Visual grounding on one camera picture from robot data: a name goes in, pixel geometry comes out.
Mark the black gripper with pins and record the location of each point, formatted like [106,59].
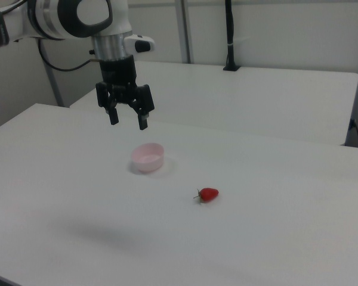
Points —
[117,73]

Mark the red strawberry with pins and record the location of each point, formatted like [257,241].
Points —
[209,194]

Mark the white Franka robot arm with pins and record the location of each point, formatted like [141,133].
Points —
[47,15]

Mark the pink plastic bowl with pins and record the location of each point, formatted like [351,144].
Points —
[147,163]

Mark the white side table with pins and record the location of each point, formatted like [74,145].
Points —
[256,98]

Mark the grey partition frame post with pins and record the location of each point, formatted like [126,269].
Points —
[185,29]
[56,86]

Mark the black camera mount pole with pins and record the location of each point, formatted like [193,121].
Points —
[230,29]

